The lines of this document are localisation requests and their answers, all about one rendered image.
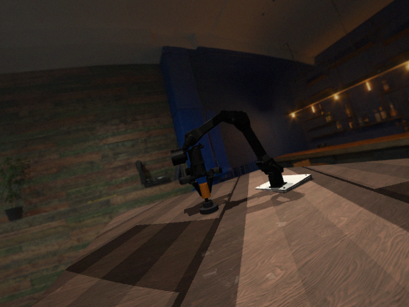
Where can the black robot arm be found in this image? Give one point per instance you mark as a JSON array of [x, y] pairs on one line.
[[241, 121]]

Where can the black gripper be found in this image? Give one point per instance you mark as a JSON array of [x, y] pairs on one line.
[[198, 167]]

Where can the orange cylindrical knob with hole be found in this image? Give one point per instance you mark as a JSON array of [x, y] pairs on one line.
[[205, 192]]

